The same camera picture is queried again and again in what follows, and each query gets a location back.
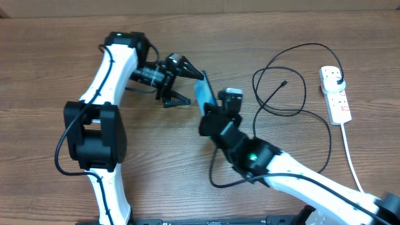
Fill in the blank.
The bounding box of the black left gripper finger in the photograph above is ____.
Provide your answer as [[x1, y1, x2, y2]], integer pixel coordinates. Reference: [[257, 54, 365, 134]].
[[162, 90, 191, 108], [180, 56, 204, 80]]

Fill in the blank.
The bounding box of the blue Galaxy smartphone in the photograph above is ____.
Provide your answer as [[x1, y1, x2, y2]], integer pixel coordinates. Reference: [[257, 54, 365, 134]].
[[194, 71, 217, 116]]

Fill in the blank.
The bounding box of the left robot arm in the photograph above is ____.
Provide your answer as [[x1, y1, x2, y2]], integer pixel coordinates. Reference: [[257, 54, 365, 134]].
[[54, 32, 204, 224]]

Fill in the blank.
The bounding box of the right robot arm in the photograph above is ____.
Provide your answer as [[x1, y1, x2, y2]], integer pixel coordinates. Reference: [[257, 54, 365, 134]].
[[195, 89, 399, 224]]

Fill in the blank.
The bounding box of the white charger adapter plug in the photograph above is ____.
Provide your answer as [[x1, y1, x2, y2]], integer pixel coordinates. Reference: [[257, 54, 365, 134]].
[[321, 77, 346, 94]]

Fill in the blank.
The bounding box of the white power strip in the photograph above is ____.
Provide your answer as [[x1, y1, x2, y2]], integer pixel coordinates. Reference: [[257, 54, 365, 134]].
[[319, 66, 352, 125]]

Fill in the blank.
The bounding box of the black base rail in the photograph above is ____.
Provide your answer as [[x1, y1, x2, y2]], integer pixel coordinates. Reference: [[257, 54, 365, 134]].
[[74, 204, 316, 225]]

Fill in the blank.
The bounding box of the white power strip cord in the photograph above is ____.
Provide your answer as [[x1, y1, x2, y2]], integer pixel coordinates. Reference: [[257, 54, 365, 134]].
[[339, 122, 365, 193]]

